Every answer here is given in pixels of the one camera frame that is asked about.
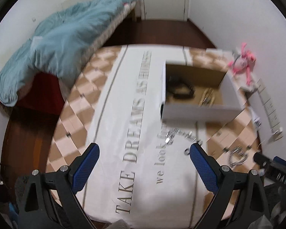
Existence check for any silver chain necklace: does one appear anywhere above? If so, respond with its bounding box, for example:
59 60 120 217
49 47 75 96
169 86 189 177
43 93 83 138
228 145 252 168

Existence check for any wooden bead bracelet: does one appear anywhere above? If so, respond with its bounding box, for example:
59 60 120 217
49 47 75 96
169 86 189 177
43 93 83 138
199 88 216 107

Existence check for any white cardboard box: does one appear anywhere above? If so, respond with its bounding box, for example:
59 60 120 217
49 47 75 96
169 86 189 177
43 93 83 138
161 62 244 123

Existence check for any black watch band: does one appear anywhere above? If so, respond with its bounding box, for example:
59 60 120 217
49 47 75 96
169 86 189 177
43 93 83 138
166 76 195 99

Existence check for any white power strip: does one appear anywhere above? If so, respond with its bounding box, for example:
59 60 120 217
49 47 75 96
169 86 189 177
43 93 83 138
256 79 283 141

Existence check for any white plastic bag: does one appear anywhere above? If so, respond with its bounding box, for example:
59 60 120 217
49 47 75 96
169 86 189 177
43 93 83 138
248 106 261 131

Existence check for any checkered white brown tablecloth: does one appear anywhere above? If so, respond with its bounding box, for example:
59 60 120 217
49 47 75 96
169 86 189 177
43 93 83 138
46 45 258 228

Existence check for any white box side table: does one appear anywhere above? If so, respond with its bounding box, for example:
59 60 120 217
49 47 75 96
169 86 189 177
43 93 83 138
206 44 257 93

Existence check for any pink panther plush toy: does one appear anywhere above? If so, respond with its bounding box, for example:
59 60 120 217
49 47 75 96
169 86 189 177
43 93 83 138
228 43 256 86

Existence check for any teal blue duvet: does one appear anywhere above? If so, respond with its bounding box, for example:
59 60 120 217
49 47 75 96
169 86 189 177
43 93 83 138
0 0 140 108

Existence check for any white door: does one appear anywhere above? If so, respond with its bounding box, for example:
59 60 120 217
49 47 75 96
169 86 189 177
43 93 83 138
141 0 189 21

